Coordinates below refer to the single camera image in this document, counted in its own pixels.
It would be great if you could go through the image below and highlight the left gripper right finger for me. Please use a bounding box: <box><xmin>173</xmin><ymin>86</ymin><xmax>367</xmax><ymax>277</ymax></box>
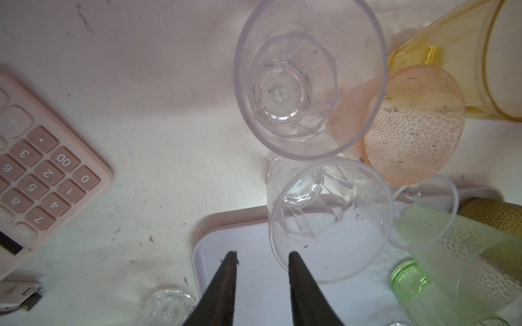
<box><xmin>288</xmin><ymin>251</ymin><xmax>343</xmax><ymax>325</ymax></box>

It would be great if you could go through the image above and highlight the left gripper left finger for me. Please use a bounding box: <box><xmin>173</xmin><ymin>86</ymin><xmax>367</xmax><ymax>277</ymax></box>
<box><xmin>184</xmin><ymin>251</ymin><xmax>239</xmax><ymax>326</ymax></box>

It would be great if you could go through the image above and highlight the bright green cup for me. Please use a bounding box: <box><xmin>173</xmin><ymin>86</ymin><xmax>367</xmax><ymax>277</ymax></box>
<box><xmin>390</xmin><ymin>259</ymin><xmax>508</xmax><ymax>325</ymax></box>

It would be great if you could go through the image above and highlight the pale green cup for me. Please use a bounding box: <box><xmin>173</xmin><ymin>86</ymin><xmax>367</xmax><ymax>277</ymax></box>
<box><xmin>408</xmin><ymin>215</ymin><xmax>521</xmax><ymax>315</ymax></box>

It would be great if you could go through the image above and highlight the dark olive textured cup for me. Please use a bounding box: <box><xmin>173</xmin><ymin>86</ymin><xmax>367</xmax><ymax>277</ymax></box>
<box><xmin>458</xmin><ymin>198</ymin><xmax>521</xmax><ymax>238</ymax></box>

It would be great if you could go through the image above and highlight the small clear cup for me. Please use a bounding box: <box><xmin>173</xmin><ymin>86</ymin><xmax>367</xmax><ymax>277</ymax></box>
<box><xmin>389</xmin><ymin>175</ymin><xmax>459</xmax><ymax>251</ymax></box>

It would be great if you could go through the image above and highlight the lavender plastic tray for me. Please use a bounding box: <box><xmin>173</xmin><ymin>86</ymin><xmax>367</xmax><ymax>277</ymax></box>
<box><xmin>192</xmin><ymin>220</ymin><xmax>411</xmax><ymax>325</ymax></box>

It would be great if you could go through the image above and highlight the small white clip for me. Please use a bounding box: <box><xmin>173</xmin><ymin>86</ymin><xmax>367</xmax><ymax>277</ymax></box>
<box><xmin>1</xmin><ymin>281</ymin><xmax>45</xmax><ymax>316</ymax></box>

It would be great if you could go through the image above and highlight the peach transparent cup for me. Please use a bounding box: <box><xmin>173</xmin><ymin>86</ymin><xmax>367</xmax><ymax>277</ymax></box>
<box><xmin>326</xmin><ymin>65</ymin><xmax>465</xmax><ymax>186</ymax></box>

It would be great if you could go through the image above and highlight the pink patterned card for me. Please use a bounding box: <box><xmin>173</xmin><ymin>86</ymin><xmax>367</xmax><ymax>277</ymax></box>
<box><xmin>1</xmin><ymin>73</ymin><xmax>114</xmax><ymax>278</ymax></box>

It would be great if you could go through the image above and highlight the yellow transparent cup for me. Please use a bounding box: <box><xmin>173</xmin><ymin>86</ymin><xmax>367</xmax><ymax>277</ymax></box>
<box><xmin>389</xmin><ymin>1</ymin><xmax>521</xmax><ymax>122</ymax></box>

